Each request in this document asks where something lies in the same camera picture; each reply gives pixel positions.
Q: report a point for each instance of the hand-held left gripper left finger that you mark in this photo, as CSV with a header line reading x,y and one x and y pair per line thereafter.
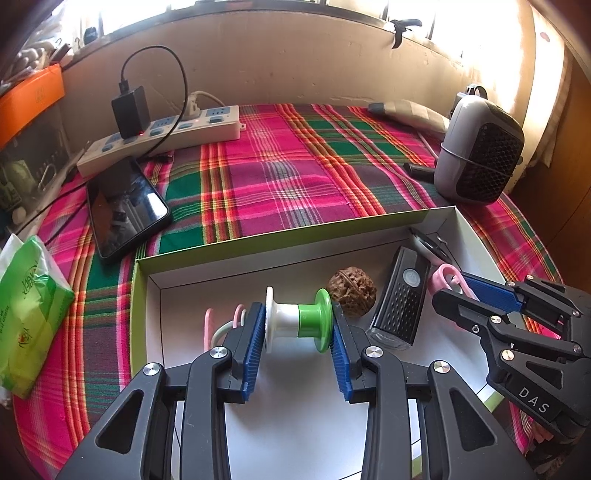
x,y
251,350

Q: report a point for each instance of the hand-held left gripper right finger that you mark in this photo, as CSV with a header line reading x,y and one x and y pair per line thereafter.
x,y
341,360

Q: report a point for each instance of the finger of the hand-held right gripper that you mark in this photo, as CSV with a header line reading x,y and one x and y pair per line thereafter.
x,y
461,309
491,293

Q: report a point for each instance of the pink white clip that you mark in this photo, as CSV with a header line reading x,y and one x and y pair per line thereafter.
x,y
207,327
443,274

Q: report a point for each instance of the green white spool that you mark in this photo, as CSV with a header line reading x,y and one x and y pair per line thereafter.
x,y
300,321

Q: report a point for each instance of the black bike light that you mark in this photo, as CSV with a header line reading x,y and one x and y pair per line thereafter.
x,y
399,300

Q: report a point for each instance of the brown walnut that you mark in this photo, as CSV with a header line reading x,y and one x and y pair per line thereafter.
x,y
351,290

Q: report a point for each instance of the green white cardboard box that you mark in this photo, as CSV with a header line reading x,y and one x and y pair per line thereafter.
x,y
295,415

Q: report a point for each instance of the black white round device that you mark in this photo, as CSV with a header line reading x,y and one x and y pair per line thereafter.
x,y
427,242

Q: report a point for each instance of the grey portable heater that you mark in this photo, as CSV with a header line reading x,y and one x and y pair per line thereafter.
x,y
480,152

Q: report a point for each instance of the small black cylinder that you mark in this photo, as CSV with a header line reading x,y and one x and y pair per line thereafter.
x,y
420,170

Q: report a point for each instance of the plaid tablecloth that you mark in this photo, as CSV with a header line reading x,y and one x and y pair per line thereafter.
x,y
277,184

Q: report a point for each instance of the black smartphone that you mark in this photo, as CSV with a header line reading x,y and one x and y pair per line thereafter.
x,y
124,212

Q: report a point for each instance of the heart print curtain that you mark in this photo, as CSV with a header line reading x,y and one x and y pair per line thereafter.
x,y
551,92

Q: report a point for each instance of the green tissue pack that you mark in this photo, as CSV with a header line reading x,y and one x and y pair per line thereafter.
x,y
32,314

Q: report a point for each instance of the white power strip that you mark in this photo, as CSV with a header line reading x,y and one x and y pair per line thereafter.
x,y
217,129

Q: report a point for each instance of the white plug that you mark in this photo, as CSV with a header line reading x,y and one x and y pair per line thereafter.
x,y
194,106

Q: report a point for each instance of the black charger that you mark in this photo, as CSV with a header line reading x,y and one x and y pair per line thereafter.
x,y
131,113

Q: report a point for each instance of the clear glass tank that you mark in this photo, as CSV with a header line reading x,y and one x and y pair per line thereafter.
x,y
27,161

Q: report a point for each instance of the orange box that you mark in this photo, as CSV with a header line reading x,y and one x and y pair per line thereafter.
x,y
32,97

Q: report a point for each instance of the window with metal bars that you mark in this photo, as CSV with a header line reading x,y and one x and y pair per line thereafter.
x,y
277,9

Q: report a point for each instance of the white work gloves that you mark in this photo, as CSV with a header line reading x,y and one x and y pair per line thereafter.
x,y
34,55

